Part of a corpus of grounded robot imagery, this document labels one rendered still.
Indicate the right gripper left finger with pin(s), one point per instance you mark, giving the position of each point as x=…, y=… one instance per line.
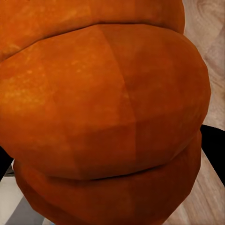
x=5, y=162

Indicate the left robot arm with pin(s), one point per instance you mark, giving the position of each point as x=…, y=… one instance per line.
x=25, y=215

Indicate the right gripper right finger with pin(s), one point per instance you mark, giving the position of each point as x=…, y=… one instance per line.
x=213, y=145

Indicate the pumpkin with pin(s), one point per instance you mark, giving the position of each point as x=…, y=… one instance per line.
x=101, y=106

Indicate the decorative sign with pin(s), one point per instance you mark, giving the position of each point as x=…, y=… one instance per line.
x=10, y=172

